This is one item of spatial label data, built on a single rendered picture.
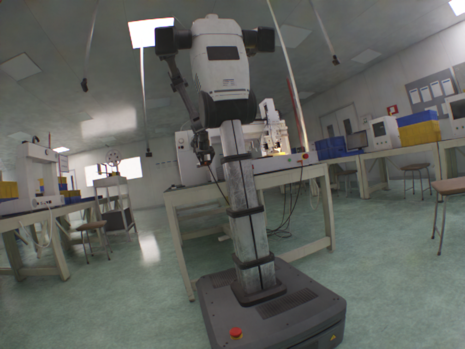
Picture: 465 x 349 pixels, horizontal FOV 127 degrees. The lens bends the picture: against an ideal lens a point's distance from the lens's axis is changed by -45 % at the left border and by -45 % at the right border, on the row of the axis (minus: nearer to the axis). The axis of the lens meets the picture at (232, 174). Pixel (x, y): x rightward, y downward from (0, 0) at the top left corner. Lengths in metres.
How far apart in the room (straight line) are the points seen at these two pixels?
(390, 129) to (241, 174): 3.12
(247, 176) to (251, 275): 0.39
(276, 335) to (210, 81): 0.91
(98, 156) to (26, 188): 7.27
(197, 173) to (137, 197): 7.18
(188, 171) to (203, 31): 1.18
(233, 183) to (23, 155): 2.04
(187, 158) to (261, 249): 1.16
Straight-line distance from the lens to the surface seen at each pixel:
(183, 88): 1.37
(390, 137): 3.58
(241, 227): 0.79
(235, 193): 0.78
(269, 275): 0.89
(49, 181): 2.74
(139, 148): 8.95
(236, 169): 0.78
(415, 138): 3.30
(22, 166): 2.34
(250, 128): 1.90
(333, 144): 4.32
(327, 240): 1.77
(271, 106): 1.95
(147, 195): 8.78
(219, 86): 0.81
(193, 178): 1.77
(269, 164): 1.44
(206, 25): 0.97
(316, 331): 0.82
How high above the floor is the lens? 0.78
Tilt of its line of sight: level
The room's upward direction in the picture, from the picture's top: 10 degrees counter-clockwise
